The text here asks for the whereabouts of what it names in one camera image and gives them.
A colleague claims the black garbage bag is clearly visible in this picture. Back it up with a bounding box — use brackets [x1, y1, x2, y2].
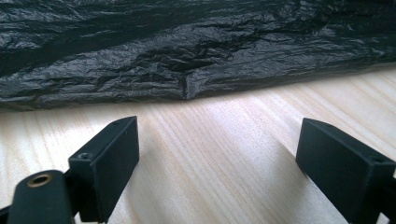
[0, 0, 396, 112]

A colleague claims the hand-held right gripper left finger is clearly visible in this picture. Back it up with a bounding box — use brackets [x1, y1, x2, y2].
[68, 116, 140, 224]

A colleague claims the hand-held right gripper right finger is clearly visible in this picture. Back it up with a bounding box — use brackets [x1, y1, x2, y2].
[295, 118, 396, 224]

